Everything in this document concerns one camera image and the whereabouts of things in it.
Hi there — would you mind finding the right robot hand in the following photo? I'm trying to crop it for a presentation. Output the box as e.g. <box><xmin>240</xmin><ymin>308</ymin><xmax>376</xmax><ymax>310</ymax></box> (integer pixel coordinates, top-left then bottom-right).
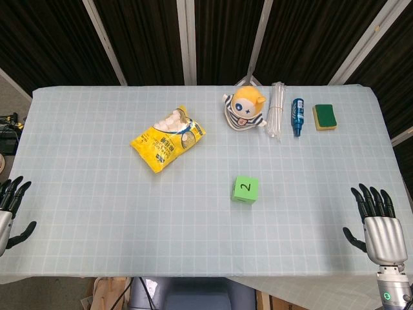
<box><xmin>342</xmin><ymin>183</ymin><xmax>408</xmax><ymax>266</ymax></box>

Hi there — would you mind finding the green yellow sponge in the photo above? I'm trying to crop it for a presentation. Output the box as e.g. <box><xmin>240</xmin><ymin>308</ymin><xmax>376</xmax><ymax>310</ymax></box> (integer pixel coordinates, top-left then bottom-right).
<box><xmin>312</xmin><ymin>103</ymin><xmax>339</xmax><ymax>132</ymax></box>

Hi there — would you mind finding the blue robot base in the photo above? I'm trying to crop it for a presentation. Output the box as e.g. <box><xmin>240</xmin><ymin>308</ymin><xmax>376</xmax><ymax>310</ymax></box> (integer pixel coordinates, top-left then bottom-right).
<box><xmin>128</xmin><ymin>276</ymin><xmax>259</xmax><ymax>310</ymax></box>

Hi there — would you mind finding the cardboard box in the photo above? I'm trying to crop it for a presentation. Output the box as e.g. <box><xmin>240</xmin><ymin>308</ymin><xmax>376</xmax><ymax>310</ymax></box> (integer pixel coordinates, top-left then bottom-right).
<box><xmin>80</xmin><ymin>276</ymin><xmax>133</xmax><ymax>310</ymax></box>

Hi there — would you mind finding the yellow snack bag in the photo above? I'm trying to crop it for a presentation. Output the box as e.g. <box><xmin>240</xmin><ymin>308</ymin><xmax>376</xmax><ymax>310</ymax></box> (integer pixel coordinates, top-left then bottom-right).
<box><xmin>130</xmin><ymin>105</ymin><xmax>207</xmax><ymax>175</ymax></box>

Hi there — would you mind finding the grid patterned tablecloth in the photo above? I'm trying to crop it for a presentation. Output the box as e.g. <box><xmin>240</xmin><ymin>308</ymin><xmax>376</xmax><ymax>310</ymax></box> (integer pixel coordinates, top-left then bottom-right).
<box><xmin>0</xmin><ymin>84</ymin><xmax>413</xmax><ymax>310</ymax></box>

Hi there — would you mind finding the black equipment with cables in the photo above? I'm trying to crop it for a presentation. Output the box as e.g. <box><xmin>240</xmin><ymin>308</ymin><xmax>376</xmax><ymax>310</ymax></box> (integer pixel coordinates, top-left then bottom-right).
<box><xmin>0</xmin><ymin>112</ymin><xmax>25</xmax><ymax>156</ymax></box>

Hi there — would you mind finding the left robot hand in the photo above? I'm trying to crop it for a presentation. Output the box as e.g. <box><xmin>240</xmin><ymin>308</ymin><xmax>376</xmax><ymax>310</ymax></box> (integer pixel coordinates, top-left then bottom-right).
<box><xmin>0</xmin><ymin>176</ymin><xmax>37</xmax><ymax>257</ymax></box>

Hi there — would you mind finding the bundle of clear straws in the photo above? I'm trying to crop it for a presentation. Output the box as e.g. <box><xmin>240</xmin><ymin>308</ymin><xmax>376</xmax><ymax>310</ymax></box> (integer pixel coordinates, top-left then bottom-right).
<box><xmin>265</xmin><ymin>81</ymin><xmax>287</xmax><ymax>142</ymax></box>

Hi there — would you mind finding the yellow striped plush doll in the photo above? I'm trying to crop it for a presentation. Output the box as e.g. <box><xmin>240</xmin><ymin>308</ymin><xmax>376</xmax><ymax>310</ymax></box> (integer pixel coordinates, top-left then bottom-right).
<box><xmin>221</xmin><ymin>85</ymin><xmax>269</xmax><ymax>131</ymax></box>

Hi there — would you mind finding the blue spray bottle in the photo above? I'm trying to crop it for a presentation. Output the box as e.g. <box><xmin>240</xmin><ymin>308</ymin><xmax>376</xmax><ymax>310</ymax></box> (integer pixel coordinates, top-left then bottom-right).
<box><xmin>291</xmin><ymin>98</ymin><xmax>305</xmax><ymax>138</ymax></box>

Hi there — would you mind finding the green numbered cube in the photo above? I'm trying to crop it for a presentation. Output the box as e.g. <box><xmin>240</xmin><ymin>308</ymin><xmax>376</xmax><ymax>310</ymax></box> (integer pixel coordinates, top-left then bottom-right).
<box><xmin>231</xmin><ymin>176</ymin><xmax>259</xmax><ymax>204</ymax></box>

